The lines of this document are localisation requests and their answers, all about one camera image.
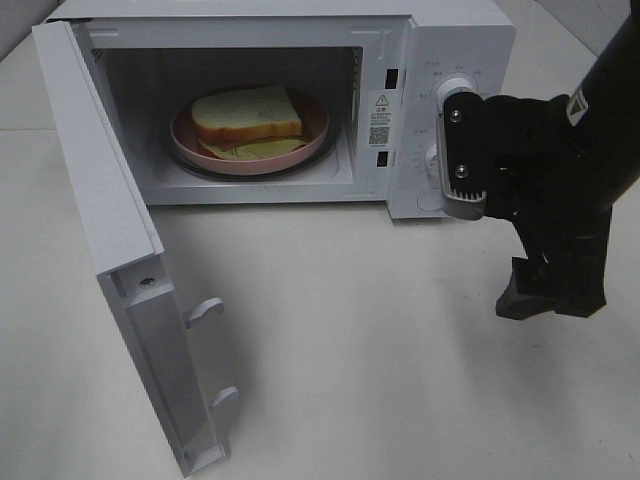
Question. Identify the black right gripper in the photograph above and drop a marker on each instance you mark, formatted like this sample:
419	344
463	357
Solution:
548	177

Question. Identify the round white door button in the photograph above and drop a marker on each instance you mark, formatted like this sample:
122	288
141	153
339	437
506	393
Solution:
430	200

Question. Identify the white round knob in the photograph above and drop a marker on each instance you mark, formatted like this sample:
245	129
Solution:
453	84
432	161

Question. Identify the pink round plate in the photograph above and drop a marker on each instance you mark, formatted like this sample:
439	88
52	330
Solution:
314	115

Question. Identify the white bread sandwich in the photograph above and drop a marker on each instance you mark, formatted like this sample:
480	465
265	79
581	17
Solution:
247	124

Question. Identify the white microwave door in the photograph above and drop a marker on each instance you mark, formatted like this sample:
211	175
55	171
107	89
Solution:
127	251

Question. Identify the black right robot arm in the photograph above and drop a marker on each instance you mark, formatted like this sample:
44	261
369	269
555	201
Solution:
614	78

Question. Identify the white warning label sticker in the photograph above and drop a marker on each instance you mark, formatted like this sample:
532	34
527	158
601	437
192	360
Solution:
381	117

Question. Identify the glass microwave turntable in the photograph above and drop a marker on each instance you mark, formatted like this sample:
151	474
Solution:
330	145

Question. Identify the white microwave oven body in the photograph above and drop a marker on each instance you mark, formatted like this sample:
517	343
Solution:
155	56

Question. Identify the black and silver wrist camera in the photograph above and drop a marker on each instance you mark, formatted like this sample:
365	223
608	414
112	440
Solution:
462	152

